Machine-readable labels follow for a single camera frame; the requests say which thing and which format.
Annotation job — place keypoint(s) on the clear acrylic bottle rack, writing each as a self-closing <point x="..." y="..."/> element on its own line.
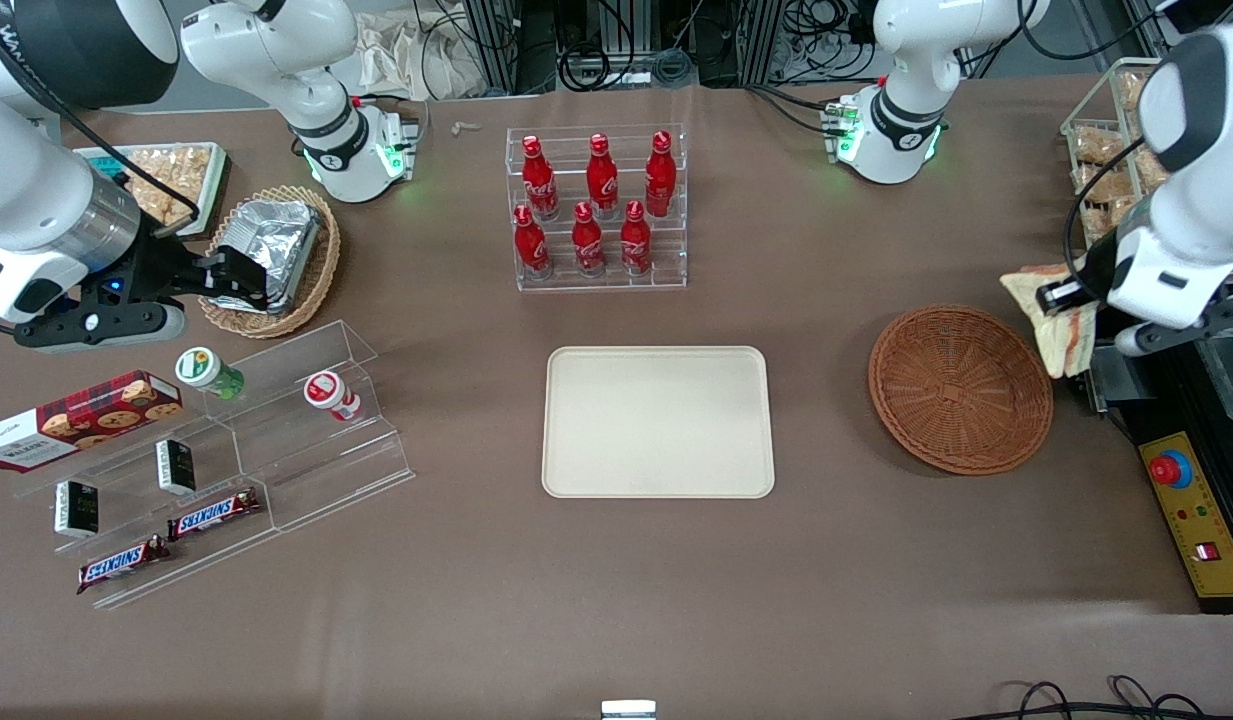
<point x="596" y="283"/>

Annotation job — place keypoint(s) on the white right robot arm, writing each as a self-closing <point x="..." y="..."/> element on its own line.
<point x="36" y="180"/>

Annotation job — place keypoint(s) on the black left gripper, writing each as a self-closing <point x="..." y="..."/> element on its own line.
<point x="1093" y="270"/>

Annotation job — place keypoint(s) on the silver foil wrapped package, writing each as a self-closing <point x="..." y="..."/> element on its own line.
<point x="271" y="240"/>

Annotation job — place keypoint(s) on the light wicker basket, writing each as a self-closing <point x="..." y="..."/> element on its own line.
<point x="321" y="270"/>

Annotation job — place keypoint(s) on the red capped drink bottle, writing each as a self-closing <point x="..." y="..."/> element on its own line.
<point x="328" y="392"/>

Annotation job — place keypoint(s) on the tray of wrapped snacks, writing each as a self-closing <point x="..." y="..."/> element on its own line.
<point x="171" y="175"/>

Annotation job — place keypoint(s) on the black machine base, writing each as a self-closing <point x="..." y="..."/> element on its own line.
<point x="1156" y="410"/>

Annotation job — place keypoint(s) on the red emergency stop button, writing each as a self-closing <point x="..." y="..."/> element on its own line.
<point x="1170" y="469"/>

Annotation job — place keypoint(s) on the beige rectangular tray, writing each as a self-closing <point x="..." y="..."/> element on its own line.
<point x="658" y="422"/>

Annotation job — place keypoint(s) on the snickers chocolate bar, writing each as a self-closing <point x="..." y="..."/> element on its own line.
<point x="214" y="514"/>
<point x="121" y="564"/>

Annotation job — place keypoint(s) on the clear acrylic stepped shelf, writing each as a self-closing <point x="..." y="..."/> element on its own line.
<point x="316" y="470"/>

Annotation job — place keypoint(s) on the yellow control box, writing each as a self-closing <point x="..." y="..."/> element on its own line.
<point x="1201" y="530"/>

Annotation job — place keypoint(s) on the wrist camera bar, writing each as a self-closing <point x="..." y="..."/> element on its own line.
<point x="1171" y="333"/>
<point x="96" y="325"/>

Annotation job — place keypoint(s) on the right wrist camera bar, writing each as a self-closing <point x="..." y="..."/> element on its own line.
<point x="96" y="325"/>

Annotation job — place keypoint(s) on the small black white box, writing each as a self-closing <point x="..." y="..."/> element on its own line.
<point x="176" y="467"/>
<point x="76" y="508"/>

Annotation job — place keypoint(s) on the green capped drink bottle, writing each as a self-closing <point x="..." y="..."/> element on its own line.
<point x="204" y="368"/>

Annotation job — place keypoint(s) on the triangle sandwich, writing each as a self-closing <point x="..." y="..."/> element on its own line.
<point x="1061" y="340"/>

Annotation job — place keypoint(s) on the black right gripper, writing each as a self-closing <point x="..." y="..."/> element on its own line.
<point x="159" y="271"/>

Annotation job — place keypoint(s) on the white cloth bag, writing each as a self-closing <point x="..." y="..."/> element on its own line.
<point x="416" y="60"/>

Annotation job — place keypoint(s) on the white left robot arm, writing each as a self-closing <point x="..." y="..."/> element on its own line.
<point x="1191" y="200"/>

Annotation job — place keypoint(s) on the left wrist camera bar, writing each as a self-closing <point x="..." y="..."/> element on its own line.
<point x="1171" y="333"/>

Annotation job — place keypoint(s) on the brown wicker basket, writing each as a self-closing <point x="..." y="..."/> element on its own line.
<point x="961" y="390"/>

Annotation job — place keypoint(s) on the red tartan cookie box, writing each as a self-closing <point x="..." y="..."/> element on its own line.
<point x="76" y="420"/>

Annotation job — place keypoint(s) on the small beige scrap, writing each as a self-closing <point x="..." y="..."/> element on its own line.
<point x="466" y="127"/>

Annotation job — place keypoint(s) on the red cola bottle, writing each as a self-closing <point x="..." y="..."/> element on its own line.
<point x="588" y="245"/>
<point x="660" y="180"/>
<point x="636" y="242"/>
<point x="531" y="246"/>
<point x="539" y="182"/>
<point x="603" y="180"/>

